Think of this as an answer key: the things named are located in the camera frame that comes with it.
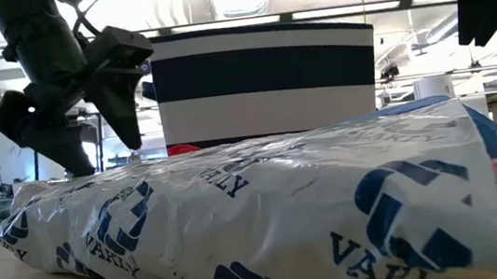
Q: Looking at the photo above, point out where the white round column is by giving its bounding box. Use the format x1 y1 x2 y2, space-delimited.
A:
411 73 457 103

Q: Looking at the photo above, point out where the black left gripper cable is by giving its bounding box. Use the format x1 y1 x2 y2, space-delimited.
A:
67 0 125 41

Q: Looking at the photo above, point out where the navy white striped fabric basket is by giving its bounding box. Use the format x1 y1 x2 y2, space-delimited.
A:
146 11 386 154

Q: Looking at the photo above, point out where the steel ceiling beam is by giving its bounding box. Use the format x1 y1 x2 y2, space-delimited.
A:
0 0 459 57

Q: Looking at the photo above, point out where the black ceiling device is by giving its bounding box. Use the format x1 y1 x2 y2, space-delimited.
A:
380 63 401 83

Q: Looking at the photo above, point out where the red and white bottle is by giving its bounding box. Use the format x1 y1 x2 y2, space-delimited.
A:
166 141 203 158

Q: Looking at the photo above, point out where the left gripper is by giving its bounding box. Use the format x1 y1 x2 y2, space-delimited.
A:
0 9 168 187

